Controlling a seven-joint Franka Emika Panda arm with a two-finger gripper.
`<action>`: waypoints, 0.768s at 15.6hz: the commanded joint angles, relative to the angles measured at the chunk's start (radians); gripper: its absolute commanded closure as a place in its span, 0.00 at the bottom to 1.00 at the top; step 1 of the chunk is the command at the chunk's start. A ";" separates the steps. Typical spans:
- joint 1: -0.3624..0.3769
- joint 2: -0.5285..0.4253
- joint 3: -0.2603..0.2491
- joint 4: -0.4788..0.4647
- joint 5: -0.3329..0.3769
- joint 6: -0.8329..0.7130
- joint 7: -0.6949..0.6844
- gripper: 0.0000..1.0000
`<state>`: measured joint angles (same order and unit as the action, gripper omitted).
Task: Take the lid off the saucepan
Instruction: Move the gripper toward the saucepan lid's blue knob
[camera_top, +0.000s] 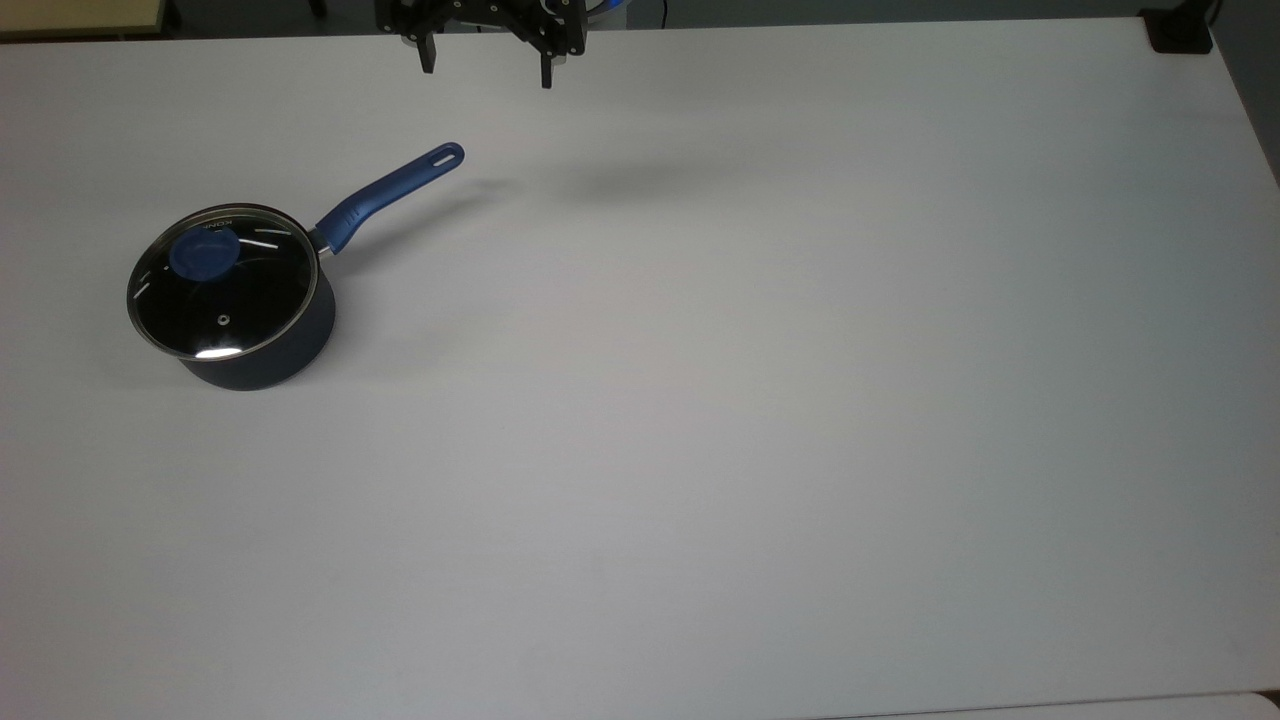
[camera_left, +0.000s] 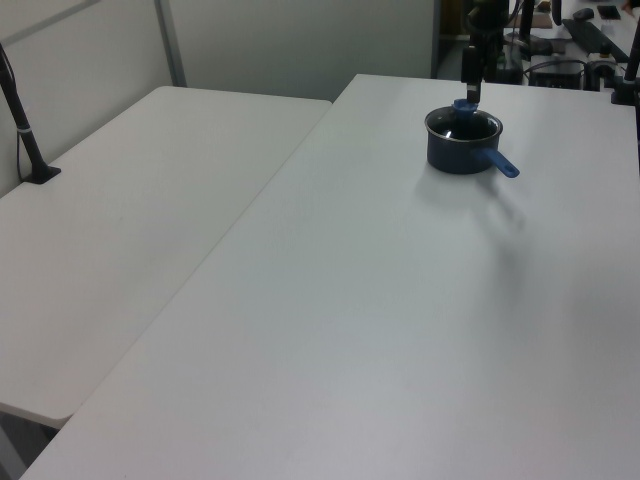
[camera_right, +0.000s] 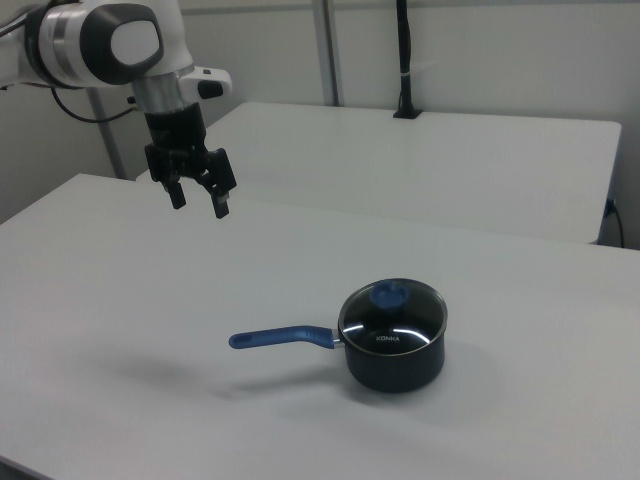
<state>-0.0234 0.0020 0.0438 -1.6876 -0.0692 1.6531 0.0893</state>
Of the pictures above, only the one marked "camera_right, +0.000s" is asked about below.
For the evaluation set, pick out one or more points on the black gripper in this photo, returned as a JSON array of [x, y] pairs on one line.
[[175, 127]]

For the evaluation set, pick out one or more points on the grey partition post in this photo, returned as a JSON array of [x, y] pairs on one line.
[[330, 50], [111, 140]]

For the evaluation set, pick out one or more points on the black pole with clamp base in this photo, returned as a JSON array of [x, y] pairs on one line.
[[406, 50]]

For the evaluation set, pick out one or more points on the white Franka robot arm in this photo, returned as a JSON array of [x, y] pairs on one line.
[[75, 40]]

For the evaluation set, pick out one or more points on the glass lid with blue knob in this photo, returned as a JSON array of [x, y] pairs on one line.
[[390, 327]]

